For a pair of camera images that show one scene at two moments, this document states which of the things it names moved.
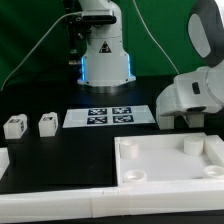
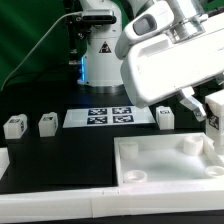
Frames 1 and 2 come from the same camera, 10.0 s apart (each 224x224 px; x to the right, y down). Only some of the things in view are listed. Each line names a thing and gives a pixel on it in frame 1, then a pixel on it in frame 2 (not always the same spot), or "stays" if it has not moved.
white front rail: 29,206 stays
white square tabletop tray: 169,159 stays
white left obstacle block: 4,160 stays
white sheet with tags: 108,116 stays
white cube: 194,120 -> 214,106
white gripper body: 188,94 -> 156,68
